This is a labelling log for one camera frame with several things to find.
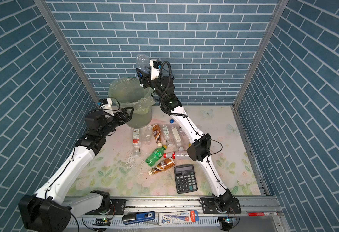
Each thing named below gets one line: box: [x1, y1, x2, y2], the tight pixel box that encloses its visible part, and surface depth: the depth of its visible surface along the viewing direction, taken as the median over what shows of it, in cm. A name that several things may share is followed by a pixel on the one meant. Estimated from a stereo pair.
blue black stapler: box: [121, 210, 156, 225], surface depth 70 cm
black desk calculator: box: [173, 163, 198, 194], surface depth 83 cm
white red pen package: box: [158, 210, 200, 226], surface depth 71 cm
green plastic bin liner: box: [108, 77, 156, 115], surface depth 98 cm
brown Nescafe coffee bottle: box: [152, 123, 163, 147], surface depth 100 cm
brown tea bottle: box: [147, 157, 176, 176], surface depth 85 cm
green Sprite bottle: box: [145, 145, 168, 167], surface depth 91 cm
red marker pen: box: [248, 211, 278, 217], surface depth 72 cm
